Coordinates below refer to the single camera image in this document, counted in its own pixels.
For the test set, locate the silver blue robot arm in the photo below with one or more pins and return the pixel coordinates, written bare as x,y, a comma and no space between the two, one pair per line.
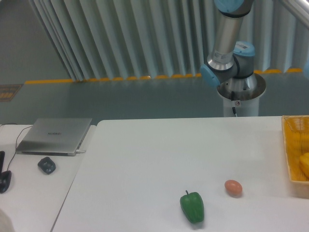
227,48

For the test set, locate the green bell pepper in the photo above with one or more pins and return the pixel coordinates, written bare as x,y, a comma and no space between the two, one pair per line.
192,206

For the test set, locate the silver closed laptop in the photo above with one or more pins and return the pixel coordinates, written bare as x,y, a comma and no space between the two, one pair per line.
55,136

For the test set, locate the white folding partition screen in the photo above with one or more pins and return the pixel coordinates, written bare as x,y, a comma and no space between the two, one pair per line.
126,39

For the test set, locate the brown egg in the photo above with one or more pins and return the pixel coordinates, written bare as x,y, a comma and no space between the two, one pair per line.
233,187

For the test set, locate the yellow woven basket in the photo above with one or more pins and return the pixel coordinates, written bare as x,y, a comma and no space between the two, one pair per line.
295,131

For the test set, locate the yellow fruit in basket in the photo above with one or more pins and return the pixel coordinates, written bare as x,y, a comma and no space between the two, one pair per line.
304,164

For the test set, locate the black device on stand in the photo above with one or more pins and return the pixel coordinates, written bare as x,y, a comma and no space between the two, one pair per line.
5,176

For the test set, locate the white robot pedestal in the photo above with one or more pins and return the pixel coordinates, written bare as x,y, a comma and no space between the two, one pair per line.
241,96

